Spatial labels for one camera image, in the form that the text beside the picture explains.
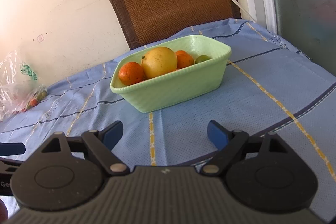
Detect person's left hand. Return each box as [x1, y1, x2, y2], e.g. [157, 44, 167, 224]
[0, 200, 8, 222]

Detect blue checked tablecloth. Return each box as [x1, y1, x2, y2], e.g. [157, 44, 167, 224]
[1, 19, 335, 221]

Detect orange tangerine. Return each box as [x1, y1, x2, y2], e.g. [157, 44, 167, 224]
[175, 50, 195, 69]
[118, 61, 145, 86]

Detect orange fruit in bag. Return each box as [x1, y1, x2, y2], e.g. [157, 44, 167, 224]
[27, 98, 39, 109]

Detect clear plastic bag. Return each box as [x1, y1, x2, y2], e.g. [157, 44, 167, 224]
[0, 51, 48, 122]

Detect large yellow grapefruit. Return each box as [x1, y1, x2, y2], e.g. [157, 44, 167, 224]
[141, 47, 178, 79]

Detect frosted glass door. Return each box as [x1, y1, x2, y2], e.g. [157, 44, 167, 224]
[274, 0, 335, 74]

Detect small wall sticker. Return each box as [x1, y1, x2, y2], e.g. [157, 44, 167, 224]
[37, 34, 45, 43]

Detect green tomato front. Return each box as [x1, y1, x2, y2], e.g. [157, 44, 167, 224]
[195, 55, 211, 64]

